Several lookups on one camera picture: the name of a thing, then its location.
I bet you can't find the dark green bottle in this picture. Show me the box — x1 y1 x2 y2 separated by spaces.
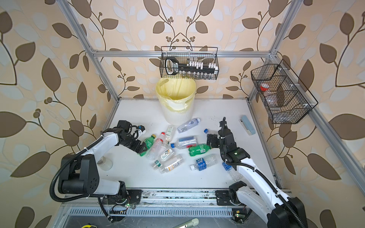
140 134 156 157

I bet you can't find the clear bottle red cap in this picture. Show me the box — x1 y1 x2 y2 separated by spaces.
147 132 165 161

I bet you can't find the green sprite bottle yellow cap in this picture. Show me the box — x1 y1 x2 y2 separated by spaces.
189 144 211 157

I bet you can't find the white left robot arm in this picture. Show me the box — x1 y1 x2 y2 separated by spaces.
49 125 147 202

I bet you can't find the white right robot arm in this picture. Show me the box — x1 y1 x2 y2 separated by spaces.
207 128 308 228

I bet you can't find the white ribbed trash bin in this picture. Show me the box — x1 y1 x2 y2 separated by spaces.
159 97 194 126

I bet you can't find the yellow bin liner bag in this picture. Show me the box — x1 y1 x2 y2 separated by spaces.
156 78 196 113

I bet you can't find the small bottle green white label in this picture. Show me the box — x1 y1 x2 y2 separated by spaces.
165 125 175 142

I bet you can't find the water bottle blue label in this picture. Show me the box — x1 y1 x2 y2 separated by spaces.
222 162 243 182

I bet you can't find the clear bottle yellow label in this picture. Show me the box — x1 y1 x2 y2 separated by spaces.
160 154 183 173

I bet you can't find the clear bottle blue pink label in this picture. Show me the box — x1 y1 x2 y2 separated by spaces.
170 136 197 150

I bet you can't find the red capped jar in basket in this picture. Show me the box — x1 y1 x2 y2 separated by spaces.
260 83 270 93

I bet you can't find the black tool in basket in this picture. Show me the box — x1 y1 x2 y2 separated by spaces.
164 57 219 76

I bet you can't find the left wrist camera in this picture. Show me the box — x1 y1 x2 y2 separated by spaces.
134 125 146 137

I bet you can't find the metal base rail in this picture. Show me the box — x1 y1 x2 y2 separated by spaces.
125 188 291 207

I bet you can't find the black wire basket right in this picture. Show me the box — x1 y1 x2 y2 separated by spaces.
251 60 318 124

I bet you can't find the black wire basket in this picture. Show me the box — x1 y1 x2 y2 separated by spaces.
159 46 220 80
251 60 318 124

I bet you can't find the black wire basket back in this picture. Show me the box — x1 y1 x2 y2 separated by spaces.
159 46 220 80

